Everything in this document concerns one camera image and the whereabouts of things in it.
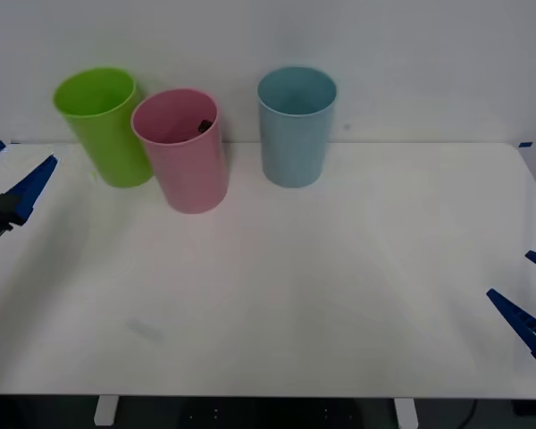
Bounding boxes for yellow-green plastic bin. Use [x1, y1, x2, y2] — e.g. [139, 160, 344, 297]
[52, 66, 155, 189]

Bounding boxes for white table leg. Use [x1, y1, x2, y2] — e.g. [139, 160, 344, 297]
[393, 397, 419, 428]
[93, 395, 120, 426]

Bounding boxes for pink plastic bin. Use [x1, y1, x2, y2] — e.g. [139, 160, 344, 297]
[130, 88, 230, 215]

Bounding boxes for pale blue plastic bin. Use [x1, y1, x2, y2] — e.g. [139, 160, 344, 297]
[256, 66, 339, 189]

